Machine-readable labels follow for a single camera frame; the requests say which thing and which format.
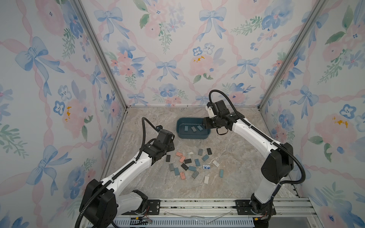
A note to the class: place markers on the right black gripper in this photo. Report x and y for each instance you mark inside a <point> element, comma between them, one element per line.
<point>206,123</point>

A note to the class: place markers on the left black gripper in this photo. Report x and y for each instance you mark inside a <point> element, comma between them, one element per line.
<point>171,146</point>

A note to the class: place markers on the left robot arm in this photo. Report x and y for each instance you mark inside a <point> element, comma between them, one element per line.
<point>102,200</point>

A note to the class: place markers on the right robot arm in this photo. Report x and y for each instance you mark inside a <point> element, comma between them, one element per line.
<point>280,166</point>

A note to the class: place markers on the pink eraser lower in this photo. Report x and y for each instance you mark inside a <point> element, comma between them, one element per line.
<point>182,159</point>

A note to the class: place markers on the teal plastic storage box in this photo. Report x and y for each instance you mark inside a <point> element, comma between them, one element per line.
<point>191,121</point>

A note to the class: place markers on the blue eraser middle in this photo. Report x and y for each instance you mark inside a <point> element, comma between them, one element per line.
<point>197,162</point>

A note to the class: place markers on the grey-green eraser bottom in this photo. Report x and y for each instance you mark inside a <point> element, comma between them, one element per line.
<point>195,174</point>

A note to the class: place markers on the white eraser right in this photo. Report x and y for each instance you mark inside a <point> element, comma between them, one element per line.
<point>216,163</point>

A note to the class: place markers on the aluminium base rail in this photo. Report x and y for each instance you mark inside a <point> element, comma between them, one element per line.
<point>203,213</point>

